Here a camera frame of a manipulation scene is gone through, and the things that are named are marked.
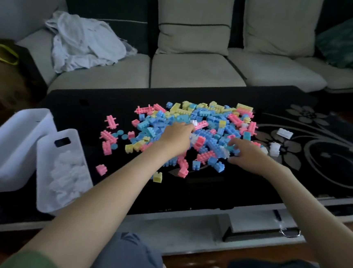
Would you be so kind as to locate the yellow bag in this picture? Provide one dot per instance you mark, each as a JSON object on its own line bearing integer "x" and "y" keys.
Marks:
{"x": 1, "y": 52}

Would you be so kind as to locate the crumpled white cloth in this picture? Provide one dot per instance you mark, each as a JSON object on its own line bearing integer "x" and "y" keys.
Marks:
{"x": 85, "y": 44}

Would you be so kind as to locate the grey sofa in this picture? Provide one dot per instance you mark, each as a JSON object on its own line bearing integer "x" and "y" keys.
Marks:
{"x": 194, "y": 72}

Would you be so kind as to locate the person's left forearm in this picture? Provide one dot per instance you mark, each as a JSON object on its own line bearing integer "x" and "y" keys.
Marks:
{"x": 95, "y": 214}

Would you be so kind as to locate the pile of white blocks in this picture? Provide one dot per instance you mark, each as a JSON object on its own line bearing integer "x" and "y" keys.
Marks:
{"x": 68, "y": 178}

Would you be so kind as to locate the teal patterned cushion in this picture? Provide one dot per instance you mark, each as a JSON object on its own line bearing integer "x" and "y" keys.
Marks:
{"x": 348, "y": 39}

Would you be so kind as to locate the black glass coffee table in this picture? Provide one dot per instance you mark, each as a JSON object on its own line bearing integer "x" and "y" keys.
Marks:
{"x": 89, "y": 103}

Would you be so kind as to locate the person's right forearm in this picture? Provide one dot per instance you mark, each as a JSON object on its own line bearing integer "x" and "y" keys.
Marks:
{"x": 319, "y": 228}

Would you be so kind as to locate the person's right hand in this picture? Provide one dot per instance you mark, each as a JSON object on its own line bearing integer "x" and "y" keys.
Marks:
{"x": 253, "y": 159}

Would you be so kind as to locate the green sleeve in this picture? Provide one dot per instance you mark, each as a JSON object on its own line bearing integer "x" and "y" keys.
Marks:
{"x": 29, "y": 263}

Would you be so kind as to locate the beige back cushion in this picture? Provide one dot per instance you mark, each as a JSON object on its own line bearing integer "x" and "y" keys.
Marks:
{"x": 191, "y": 38}
{"x": 281, "y": 27}

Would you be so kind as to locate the white bin of white bricks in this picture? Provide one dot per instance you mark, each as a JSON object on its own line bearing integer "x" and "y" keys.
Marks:
{"x": 44, "y": 170}

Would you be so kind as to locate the pile of colorful blocks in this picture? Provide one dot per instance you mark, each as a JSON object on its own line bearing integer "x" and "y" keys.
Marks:
{"x": 214, "y": 123}

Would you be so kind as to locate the person's left hand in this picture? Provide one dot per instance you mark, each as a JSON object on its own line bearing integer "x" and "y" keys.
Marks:
{"x": 177, "y": 140}

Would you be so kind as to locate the person's left leg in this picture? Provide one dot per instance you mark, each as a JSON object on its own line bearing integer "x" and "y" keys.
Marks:
{"x": 128, "y": 257}

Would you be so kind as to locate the glossy brown shopping bag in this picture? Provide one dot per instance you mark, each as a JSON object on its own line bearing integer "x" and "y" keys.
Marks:
{"x": 5, "y": 86}

